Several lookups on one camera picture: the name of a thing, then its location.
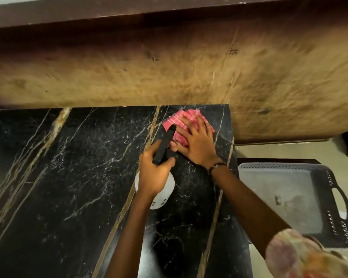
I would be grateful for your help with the person's right hand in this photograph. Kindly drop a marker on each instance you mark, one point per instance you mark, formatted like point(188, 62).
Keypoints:
point(200, 146)

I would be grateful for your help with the person's left hand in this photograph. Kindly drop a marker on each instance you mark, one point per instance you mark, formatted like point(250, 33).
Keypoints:
point(152, 176)

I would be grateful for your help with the person's right thumb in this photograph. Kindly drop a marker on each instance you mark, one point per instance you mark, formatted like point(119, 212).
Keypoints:
point(177, 147)

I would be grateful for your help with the person's left thumb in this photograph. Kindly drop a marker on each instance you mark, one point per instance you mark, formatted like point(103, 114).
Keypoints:
point(168, 163)

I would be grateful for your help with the white spray bottle black nozzle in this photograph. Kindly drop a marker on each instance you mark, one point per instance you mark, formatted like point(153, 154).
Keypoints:
point(166, 141)

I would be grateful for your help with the pink cleaning cloth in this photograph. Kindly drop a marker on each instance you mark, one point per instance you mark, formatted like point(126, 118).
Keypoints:
point(174, 122)

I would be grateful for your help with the person's left forearm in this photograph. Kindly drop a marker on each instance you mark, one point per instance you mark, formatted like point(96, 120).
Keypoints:
point(130, 243)

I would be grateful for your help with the person's right forearm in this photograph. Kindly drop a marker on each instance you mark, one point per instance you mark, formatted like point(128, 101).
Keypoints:
point(243, 205)

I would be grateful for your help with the black wristband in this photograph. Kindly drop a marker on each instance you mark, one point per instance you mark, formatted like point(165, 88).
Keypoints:
point(217, 165)

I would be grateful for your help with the grey plastic basket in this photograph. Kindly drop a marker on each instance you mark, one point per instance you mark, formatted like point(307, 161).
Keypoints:
point(293, 188)

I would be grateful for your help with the dark brown wooden ledge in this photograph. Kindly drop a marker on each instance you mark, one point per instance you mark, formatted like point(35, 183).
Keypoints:
point(104, 11)

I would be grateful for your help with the floral patterned sleeve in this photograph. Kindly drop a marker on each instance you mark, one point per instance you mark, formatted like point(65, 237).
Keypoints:
point(293, 257)

